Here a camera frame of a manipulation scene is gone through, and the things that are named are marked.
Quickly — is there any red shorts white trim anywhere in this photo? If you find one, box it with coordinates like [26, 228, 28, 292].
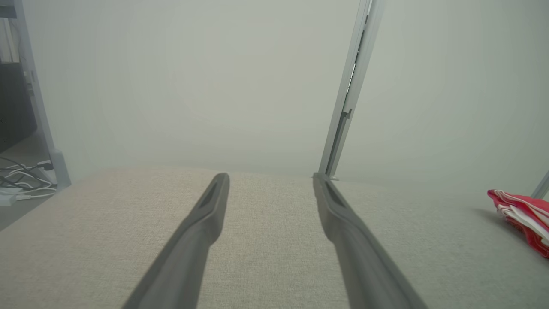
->
[521, 227, 549, 259]

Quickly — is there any grey fabric sofa seat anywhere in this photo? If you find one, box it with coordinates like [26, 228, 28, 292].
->
[0, 167, 549, 309]

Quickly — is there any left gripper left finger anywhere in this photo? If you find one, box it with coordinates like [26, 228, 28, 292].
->
[122, 173, 230, 309]

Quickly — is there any white power strip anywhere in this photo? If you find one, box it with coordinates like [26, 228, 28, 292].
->
[0, 187, 24, 207]

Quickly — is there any grey partition post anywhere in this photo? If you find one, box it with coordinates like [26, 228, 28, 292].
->
[13, 0, 72, 190]
[531, 171, 549, 200]
[318, 0, 385, 179]

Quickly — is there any white floor cable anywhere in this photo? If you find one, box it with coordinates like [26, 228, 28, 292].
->
[0, 167, 59, 200]

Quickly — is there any red Bulls basketball jersey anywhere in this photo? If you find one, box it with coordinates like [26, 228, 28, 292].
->
[487, 189, 549, 247]

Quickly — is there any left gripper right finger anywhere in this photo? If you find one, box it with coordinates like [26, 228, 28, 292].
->
[312, 173, 429, 309]

